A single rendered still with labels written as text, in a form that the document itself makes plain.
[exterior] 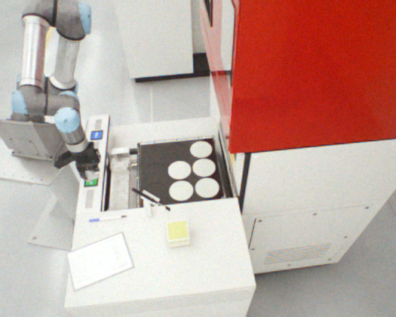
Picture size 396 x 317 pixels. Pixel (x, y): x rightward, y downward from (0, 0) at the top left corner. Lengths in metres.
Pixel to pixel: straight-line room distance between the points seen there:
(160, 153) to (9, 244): 1.46
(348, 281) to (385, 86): 1.51
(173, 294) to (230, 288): 0.19
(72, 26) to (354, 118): 1.07
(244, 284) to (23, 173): 1.16
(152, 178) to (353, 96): 0.85
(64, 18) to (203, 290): 1.09
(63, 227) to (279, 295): 1.51
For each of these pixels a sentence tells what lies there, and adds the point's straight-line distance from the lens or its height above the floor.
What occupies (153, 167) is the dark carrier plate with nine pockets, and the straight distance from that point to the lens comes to 1.47.
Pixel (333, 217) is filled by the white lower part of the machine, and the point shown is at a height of 0.70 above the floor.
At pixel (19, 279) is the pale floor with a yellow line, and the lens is 2.47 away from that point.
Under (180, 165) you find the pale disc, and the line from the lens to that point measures 1.46.
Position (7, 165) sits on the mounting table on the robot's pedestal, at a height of 0.82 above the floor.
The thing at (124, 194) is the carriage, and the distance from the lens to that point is 1.43.
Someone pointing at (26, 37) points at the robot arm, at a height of 1.46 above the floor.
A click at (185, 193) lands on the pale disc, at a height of 0.90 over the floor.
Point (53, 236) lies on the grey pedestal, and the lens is 2.49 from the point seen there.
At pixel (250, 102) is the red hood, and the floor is 1.44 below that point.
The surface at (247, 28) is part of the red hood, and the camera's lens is 0.79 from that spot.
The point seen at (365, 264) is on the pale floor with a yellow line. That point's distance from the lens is 2.41.
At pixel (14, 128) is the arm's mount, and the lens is 1.68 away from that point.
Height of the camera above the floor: 2.04
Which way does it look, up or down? 51 degrees down
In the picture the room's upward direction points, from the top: 1 degrees counter-clockwise
